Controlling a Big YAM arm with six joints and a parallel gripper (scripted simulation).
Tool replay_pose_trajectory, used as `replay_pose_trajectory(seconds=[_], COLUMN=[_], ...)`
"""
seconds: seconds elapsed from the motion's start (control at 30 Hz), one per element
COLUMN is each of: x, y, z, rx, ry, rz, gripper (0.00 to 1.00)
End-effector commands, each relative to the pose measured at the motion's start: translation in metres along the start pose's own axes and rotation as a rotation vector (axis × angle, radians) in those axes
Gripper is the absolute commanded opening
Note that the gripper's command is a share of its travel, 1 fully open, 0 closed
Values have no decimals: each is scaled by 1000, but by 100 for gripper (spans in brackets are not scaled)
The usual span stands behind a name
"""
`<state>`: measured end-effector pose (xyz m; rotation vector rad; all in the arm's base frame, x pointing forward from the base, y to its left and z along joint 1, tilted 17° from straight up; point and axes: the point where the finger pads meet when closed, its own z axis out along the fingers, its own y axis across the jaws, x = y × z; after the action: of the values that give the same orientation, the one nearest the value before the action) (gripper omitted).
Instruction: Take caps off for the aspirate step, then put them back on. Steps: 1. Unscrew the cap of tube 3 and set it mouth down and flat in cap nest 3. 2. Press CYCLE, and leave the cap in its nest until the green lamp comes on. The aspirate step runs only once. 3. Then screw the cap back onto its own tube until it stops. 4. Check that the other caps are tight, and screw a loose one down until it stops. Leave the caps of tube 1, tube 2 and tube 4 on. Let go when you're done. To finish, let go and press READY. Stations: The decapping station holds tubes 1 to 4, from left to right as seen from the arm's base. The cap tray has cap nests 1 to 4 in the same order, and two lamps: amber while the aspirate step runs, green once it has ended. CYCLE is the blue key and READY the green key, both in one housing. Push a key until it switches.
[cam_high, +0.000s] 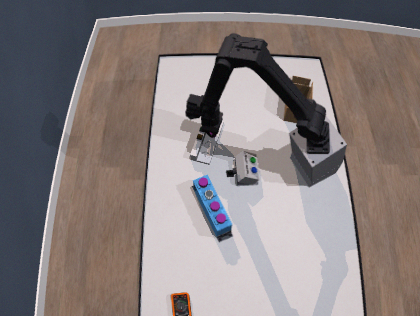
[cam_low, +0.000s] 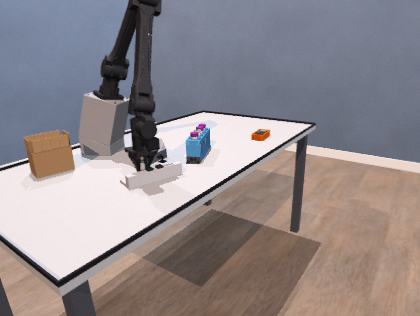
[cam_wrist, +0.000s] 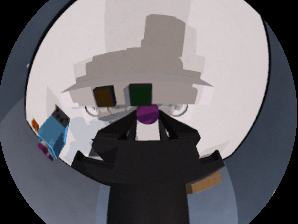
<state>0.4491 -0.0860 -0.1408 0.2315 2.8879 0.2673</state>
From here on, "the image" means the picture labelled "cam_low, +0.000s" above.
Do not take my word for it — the small brown cardboard box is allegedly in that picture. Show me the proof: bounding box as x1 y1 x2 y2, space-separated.
23 130 75 179

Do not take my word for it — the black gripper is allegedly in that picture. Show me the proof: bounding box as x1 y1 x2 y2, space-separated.
125 146 155 172

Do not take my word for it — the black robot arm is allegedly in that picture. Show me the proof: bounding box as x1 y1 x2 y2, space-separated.
93 0 162 156

